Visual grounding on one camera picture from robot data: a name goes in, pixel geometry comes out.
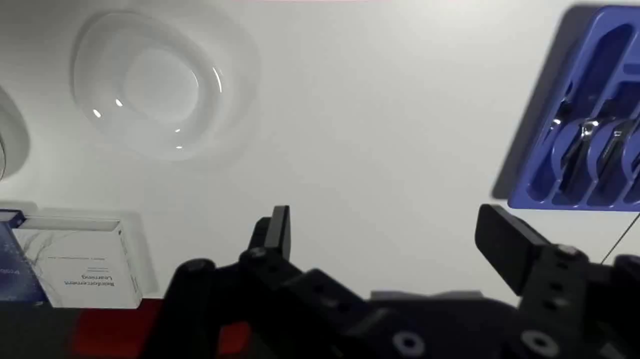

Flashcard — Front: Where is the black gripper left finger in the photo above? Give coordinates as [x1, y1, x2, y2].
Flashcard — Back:
[246, 204, 291, 262]

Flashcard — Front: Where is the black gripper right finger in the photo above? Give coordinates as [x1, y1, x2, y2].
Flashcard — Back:
[473, 202, 555, 298]

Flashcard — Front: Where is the blue hardcover book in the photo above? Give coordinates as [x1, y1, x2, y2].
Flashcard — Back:
[0, 208, 52, 308]

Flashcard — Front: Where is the blue plastic cutlery tray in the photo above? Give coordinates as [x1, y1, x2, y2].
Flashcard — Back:
[506, 7, 640, 214]

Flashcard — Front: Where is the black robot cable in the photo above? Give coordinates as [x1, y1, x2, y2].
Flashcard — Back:
[597, 216, 640, 268]

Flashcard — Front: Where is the white bowl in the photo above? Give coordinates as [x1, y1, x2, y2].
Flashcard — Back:
[67, 7, 228, 160]

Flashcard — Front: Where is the white book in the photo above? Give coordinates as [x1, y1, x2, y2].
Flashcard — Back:
[12, 212, 157, 312]

